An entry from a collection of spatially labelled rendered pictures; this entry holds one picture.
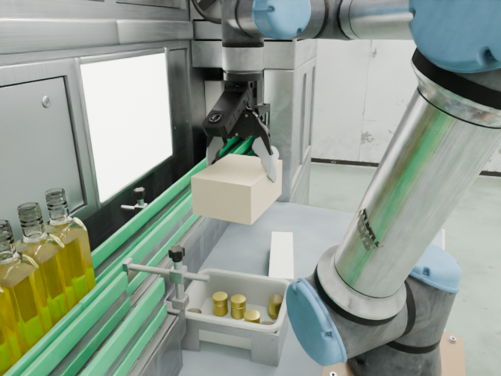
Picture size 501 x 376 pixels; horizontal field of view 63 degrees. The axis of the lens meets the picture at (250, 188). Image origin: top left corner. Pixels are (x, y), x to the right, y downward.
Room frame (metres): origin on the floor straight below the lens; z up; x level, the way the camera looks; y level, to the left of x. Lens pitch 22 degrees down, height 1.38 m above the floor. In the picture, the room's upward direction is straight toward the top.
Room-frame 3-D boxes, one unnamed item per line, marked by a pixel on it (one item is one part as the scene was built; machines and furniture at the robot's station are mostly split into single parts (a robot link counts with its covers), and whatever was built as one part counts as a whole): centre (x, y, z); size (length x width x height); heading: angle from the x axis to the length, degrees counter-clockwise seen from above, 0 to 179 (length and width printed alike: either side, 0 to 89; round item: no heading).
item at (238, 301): (0.76, 0.03, 0.79); 0.04 x 0.04 x 0.04
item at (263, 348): (0.74, 0.06, 0.79); 0.27 x 0.17 x 0.08; 75
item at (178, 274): (0.65, 0.16, 0.95); 0.17 x 0.03 x 0.12; 75
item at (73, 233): (0.59, 0.30, 0.99); 0.06 x 0.06 x 0.21; 75
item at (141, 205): (0.93, 0.29, 0.94); 0.07 x 0.04 x 0.13; 75
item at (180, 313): (0.65, 0.17, 0.85); 0.09 x 0.04 x 0.07; 75
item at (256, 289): (0.73, 0.03, 0.80); 0.22 x 0.17 x 0.09; 75
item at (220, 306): (0.77, 0.07, 0.79); 0.04 x 0.04 x 0.04
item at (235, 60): (0.77, 0.02, 1.32); 0.08 x 0.08 x 0.05
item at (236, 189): (0.75, 0.02, 1.09); 0.16 x 0.12 x 0.07; 156
